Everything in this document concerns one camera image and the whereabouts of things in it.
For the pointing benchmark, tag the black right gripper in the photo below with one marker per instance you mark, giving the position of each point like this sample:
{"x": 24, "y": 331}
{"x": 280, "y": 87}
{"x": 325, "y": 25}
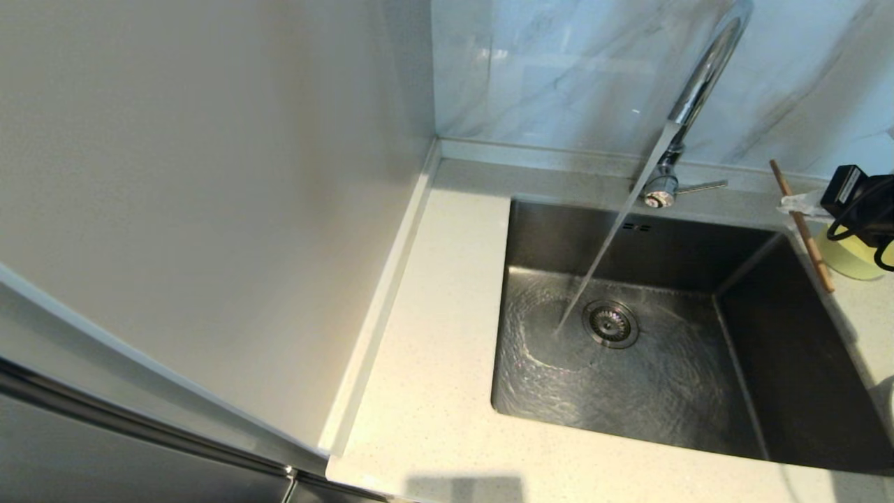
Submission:
{"x": 862, "y": 202}

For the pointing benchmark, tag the wooden chopstick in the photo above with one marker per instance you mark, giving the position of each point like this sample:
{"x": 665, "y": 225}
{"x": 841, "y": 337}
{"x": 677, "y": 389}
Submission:
{"x": 815, "y": 251}

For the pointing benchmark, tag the chrome kitchen faucet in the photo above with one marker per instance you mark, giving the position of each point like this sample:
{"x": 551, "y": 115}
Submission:
{"x": 707, "y": 70}

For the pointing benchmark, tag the stainless steel sink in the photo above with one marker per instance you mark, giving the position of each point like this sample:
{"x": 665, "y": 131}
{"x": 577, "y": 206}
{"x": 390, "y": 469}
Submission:
{"x": 663, "y": 391}

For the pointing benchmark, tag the yellow plastic bowl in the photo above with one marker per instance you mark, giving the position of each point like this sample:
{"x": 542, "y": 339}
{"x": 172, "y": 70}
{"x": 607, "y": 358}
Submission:
{"x": 848, "y": 258}

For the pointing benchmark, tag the cream round plate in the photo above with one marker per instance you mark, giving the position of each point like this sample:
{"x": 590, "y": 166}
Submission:
{"x": 890, "y": 412}

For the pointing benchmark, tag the round metal drain strainer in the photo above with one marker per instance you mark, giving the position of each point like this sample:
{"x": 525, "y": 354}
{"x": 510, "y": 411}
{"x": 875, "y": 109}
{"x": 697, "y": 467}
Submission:
{"x": 610, "y": 323}

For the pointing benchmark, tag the tall grey refrigerator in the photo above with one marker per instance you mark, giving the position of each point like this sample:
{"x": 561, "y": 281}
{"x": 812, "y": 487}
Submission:
{"x": 209, "y": 209}

